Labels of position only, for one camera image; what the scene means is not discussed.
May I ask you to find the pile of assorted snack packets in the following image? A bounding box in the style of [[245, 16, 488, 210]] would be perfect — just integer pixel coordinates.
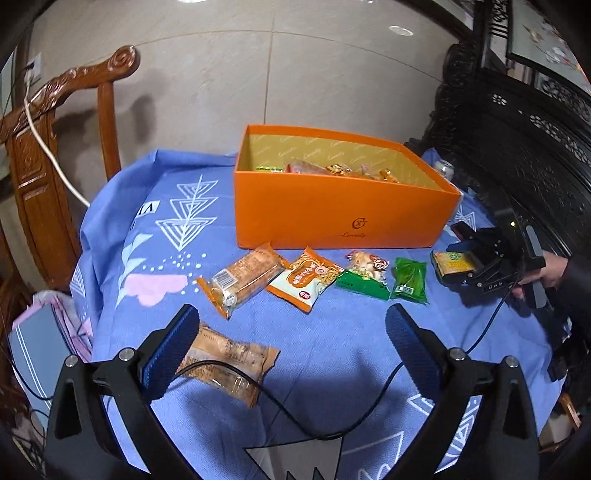
[[254, 158, 409, 183]]

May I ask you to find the plain green snack packet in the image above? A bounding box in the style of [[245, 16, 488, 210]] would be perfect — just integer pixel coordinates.
[[389, 257, 428, 306]]

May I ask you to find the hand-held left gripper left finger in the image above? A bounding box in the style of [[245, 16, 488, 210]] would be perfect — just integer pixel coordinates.
[[44, 303, 201, 480]]

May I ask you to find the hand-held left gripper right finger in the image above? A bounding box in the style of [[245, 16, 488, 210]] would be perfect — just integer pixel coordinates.
[[385, 302, 542, 480]]

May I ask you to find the person's right hand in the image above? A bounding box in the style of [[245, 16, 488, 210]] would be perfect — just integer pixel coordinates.
[[512, 252, 574, 302]]

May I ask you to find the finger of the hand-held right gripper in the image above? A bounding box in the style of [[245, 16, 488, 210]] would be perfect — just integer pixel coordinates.
[[438, 257, 509, 291], [450, 220, 503, 256]]

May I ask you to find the brown bread clear packet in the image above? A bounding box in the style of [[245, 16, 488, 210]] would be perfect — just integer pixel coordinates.
[[177, 322, 281, 410]]

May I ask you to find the blue fabric bag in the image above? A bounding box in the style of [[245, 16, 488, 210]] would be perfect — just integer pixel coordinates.
[[8, 302, 75, 402]]

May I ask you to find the blue printed tablecloth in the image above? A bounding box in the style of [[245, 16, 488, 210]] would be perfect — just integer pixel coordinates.
[[68, 147, 574, 480]]

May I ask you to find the orange noodle snack packet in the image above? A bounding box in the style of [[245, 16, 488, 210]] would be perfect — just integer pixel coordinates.
[[265, 246, 345, 315]]

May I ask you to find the green cartoon snack packet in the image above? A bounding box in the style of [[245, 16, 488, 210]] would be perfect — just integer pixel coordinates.
[[334, 249, 392, 302]]

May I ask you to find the yellow green wafer packet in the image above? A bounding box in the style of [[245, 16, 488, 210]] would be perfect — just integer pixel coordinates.
[[431, 249, 477, 282]]

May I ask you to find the orange cardboard box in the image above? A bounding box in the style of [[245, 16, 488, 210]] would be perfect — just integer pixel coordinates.
[[233, 124, 463, 250]]

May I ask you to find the dark carved wooden furniture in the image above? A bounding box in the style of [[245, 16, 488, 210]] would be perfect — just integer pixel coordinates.
[[405, 0, 591, 298]]

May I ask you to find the sliced bread clear packet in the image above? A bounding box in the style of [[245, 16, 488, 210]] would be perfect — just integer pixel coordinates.
[[197, 242, 290, 320]]

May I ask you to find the carved wooden chair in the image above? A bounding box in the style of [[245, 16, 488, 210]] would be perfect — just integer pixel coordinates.
[[0, 44, 141, 294]]

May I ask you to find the white cable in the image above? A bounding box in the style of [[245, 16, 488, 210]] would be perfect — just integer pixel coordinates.
[[22, 69, 92, 208]]

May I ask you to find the framed flower painting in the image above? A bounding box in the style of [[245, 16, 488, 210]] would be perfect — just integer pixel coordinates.
[[505, 0, 591, 89]]

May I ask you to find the wall socket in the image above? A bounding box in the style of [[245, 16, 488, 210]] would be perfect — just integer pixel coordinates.
[[22, 52, 44, 85]]

